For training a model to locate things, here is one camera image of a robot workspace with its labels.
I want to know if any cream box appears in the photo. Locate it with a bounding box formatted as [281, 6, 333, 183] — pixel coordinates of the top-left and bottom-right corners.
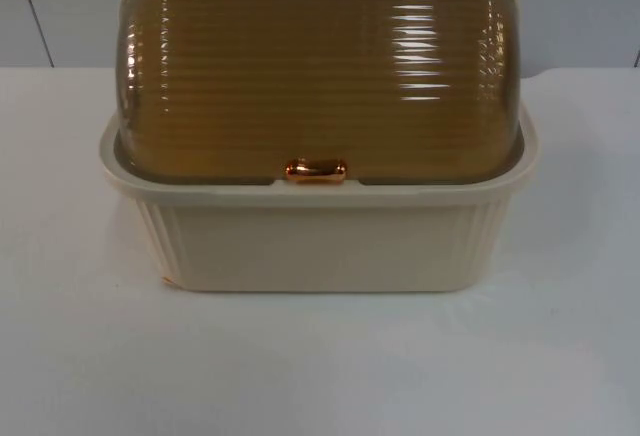
[98, 116, 544, 330]

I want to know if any cream lid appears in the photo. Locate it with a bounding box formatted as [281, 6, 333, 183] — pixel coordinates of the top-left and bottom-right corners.
[115, 0, 529, 192]

